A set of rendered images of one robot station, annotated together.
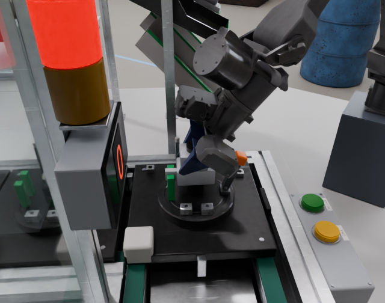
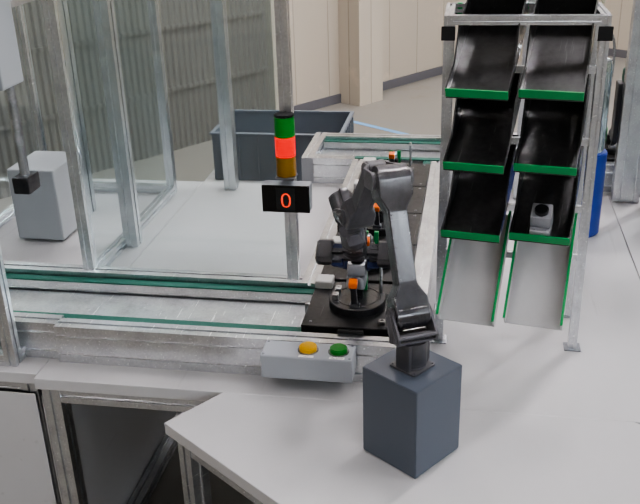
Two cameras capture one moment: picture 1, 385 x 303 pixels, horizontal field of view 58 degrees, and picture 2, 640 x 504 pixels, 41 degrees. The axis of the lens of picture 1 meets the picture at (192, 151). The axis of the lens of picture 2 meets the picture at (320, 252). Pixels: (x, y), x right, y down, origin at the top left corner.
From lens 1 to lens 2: 2.11 m
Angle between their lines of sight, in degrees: 87
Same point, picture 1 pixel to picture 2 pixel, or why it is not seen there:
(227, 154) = (319, 249)
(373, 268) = (299, 416)
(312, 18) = (351, 207)
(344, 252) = (289, 352)
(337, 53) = not seen: outside the picture
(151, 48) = not seen: hidden behind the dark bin
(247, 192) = (359, 324)
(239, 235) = (317, 314)
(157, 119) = (560, 337)
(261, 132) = (526, 405)
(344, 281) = (269, 345)
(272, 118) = (570, 424)
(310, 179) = not seen: hidden behind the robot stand
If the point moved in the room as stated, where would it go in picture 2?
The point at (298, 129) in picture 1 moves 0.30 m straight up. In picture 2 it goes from (535, 438) to (546, 311)
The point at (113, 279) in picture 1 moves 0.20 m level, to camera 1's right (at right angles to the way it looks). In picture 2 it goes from (307, 281) to (287, 316)
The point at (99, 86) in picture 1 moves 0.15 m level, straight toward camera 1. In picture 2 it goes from (279, 165) to (218, 168)
